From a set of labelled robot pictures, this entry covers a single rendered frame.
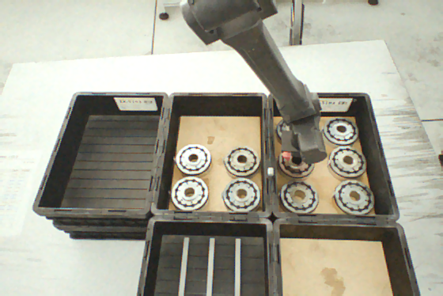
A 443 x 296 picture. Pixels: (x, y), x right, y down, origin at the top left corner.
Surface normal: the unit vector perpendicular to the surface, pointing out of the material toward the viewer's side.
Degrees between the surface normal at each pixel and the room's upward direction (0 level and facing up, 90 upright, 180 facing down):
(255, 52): 102
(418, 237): 0
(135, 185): 0
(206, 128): 0
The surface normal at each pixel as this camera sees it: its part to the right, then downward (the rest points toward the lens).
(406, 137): -0.04, -0.53
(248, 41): 0.15, 0.93
